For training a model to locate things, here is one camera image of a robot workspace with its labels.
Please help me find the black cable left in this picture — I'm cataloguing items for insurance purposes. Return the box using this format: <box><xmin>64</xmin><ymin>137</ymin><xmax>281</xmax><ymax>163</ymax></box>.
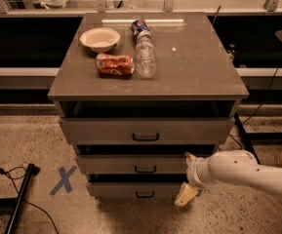
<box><xmin>0</xmin><ymin>149</ymin><xmax>60</xmax><ymax>234</ymax></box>

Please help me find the blue tape cross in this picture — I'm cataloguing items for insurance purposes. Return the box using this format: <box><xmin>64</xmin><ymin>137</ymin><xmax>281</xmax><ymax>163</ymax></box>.
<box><xmin>50</xmin><ymin>166</ymin><xmax>77</xmax><ymax>196</ymax></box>

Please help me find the grey top drawer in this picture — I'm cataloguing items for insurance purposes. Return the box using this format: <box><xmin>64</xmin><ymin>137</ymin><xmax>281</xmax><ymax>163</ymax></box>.
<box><xmin>60</xmin><ymin>117</ymin><xmax>234</xmax><ymax>145</ymax></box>

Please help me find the black stand leg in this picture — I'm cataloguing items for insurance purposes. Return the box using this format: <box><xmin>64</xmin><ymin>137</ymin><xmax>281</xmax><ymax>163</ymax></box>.
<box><xmin>0</xmin><ymin>164</ymin><xmax>40</xmax><ymax>234</ymax></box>
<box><xmin>234</xmin><ymin>113</ymin><xmax>261</xmax><ymax>165</ymax></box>

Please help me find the grey drawer cabinet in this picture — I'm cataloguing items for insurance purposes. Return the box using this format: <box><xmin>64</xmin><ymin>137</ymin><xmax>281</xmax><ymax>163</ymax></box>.
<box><xmin>47</xmin><ymin>11</ymin><xmax>250</xmax><ymax>200</ymax></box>

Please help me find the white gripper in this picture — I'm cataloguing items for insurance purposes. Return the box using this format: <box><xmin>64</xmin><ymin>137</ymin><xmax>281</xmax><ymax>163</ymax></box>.
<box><xmin>175</xmin><ymin>152</ymin><xmax>213</xmax><ymax>207</ymax></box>

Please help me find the white bowl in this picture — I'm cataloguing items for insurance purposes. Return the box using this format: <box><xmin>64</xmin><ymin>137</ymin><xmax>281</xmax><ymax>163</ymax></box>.
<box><xmin>80</xmin><ymin>27</ymin><xmax>121</xmax><ymax>53</ymax></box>

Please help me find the crushed orange soda can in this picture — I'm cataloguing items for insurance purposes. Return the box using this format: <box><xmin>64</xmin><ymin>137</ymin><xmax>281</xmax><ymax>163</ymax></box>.
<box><xmin>96</xmin><ymin>53</ymin><xmax>134</xmax><ymax>76</ymax></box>

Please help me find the black stand leg right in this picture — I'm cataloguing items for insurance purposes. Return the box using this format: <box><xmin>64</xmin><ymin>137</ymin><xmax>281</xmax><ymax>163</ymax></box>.
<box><xmin>234</xmin><ymin>113</ymin><xmax>261</xmax><ymax>165</ymax></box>

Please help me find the black cable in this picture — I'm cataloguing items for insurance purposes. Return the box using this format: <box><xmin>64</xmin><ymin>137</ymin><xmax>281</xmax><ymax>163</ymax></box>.
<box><xmin>0</xmin><ymin>149</ymin><xmax>60</xmax><ymax>234</ymax></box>
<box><xmin>227</xmin><ymin>66</ymin><xmax>280</xmax><ymax>151</ymax></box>

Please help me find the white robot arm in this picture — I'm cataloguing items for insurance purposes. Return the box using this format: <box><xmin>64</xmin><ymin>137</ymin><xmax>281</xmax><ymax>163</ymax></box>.
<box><xmin>175</xmin><ymin>150</ymin><xmax>282</xmax><ymax>207</ymax></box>

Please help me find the clear plastic bottle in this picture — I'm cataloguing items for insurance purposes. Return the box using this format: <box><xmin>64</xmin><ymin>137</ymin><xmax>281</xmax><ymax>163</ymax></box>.
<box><xmin>136</xmin><ymin>30</ymin><xmax>157</xmax><ymax>78</ymax></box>

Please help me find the black cable right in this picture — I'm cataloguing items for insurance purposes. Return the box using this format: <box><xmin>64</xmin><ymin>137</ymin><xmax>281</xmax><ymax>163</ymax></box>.
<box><xmin>227</xmin><ymin>66</ymin><xmax>280</xmax><ymax>151</ymax></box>

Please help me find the black stand leg left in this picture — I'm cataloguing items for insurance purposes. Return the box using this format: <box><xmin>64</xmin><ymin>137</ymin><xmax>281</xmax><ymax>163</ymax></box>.
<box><xmin>0</xmin><ymin>164</ymin><xmax>40</xmax><ymax>234</ymax></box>

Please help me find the blue pepsi can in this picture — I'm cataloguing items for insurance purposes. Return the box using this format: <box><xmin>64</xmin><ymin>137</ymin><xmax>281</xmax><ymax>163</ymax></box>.
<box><xmin>131</xmin><ymin>19</ymin><xmax>148</xmax><ymax>39</ymax></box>

